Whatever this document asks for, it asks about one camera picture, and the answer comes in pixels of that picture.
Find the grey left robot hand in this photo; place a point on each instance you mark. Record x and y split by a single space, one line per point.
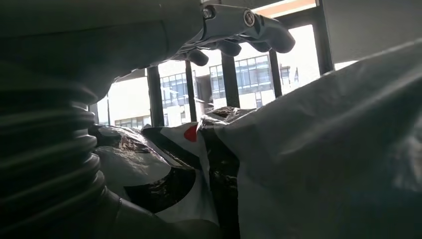
99 39

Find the white parcel with black letters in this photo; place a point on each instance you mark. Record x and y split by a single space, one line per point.
313 148

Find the building outside window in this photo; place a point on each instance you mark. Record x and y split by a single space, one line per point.
254 76

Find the black window frame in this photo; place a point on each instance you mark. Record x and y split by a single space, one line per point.
229 82

